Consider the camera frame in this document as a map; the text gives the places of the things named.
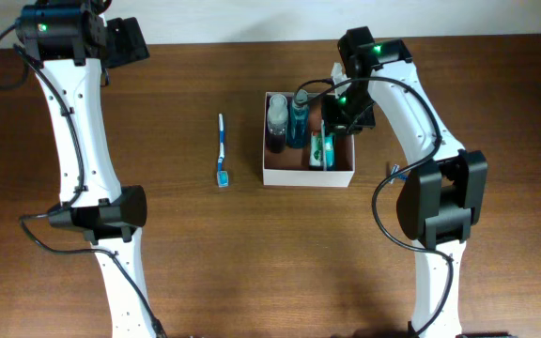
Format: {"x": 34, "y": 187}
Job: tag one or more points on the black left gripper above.
{"x": 131, "y": 42}

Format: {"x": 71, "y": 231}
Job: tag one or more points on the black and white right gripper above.
{"x": 338, "y": 124}

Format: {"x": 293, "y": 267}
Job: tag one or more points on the white and teal toothpaste tube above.
{"x": 327, "y": 150}

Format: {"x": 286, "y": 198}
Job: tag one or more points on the teal mouthwash bottle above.
{"x": 298, "y": 121}

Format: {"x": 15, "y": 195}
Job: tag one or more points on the green soap box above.
{"x": 316, "y": 152}

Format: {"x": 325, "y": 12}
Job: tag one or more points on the clear bottle with purple liquid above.
{"x": 277, "y": 118}

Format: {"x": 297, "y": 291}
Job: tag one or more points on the blue disposable razor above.
{"x": 396, "y": 175}

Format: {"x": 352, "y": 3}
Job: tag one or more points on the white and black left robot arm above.
{"x": 70, "y": 47}

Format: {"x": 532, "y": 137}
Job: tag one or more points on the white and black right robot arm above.
{"x": 442, "y": 196}

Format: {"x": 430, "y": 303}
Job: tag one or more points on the white open cardboard box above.
{"x": 291, "y": 166}

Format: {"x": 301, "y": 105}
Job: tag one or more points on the blue and white toothbrush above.
{"x": 222, "y": 175}

